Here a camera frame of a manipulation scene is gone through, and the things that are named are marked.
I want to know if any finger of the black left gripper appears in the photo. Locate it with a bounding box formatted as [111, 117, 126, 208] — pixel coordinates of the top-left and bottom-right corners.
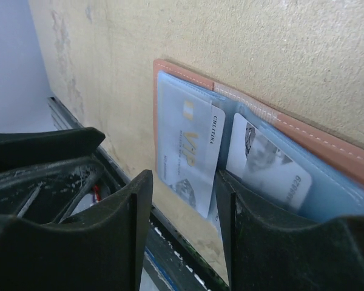
[0, 127, 105, 223]

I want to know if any white diamond picture card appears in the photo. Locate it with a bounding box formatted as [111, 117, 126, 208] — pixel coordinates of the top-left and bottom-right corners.
[226, 113, 312, 212]

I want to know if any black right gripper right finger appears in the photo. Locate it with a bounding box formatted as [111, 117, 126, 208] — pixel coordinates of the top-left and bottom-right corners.
[215, 170, 364, 290]

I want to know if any white VIP card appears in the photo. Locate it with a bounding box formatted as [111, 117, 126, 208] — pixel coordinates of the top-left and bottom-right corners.
[157, 73, 225, 218]

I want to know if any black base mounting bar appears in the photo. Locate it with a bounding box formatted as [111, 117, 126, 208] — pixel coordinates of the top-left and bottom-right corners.
[47, 97, 229, 290]

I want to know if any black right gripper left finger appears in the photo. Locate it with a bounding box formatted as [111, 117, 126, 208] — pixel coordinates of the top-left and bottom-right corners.
[0, 170, 153, 290]

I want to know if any brown leather card holder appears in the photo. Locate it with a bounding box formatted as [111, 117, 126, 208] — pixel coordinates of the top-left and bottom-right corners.
[153, 59, 364, 225]

